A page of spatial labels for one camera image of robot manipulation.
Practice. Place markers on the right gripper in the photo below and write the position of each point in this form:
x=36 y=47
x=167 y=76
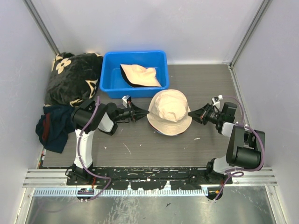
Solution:
x=201 y=115

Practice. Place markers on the cream white hat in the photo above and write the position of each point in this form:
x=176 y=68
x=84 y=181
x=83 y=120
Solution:
x=168 y=112

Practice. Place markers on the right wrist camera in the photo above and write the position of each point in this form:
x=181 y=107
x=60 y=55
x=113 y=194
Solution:
x=216 y=101

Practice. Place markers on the black floral blanket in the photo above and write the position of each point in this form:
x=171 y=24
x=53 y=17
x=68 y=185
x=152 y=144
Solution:
x=73 y=79

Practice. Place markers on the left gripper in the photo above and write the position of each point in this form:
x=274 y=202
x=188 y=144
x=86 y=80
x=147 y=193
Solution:
x=135 y=112

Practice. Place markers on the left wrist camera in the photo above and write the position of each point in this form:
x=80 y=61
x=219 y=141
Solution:
x=126 y=100

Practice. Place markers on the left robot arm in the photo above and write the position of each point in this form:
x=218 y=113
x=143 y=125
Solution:
x=91 y=116

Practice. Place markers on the navy and red cloth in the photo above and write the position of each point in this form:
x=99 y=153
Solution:
x=54 y=126

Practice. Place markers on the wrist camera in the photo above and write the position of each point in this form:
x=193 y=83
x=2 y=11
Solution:
x=126 y=100
x=216 y=101

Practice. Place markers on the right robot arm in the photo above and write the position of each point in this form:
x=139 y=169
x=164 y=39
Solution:
x=245 y=151

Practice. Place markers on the beige bucket hat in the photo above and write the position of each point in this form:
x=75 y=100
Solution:
x=138 y=76

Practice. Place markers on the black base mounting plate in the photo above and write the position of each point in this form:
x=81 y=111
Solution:
x=179 y=178

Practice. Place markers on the light blue bucket hat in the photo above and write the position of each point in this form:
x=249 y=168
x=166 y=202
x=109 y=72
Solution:
x=165 y=134

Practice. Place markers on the blue plastic bin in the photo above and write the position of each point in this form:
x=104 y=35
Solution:
x=112 y=83

